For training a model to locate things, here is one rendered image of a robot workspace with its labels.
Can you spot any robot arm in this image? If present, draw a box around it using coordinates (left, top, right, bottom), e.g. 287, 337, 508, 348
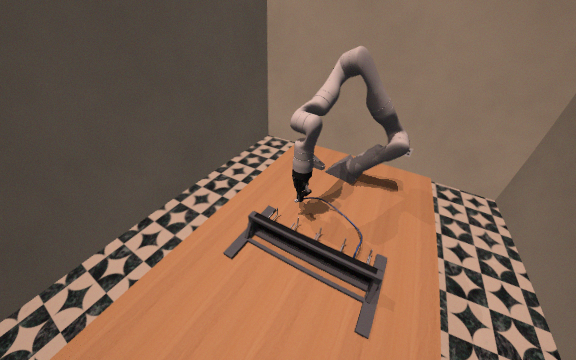
290, 46, 410, 175

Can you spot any dark grey patch panel rack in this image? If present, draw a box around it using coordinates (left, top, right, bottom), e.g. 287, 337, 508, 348
223, 206, 388, 338

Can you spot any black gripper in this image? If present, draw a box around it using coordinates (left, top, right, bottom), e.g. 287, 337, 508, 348
292, 168, 313, 202

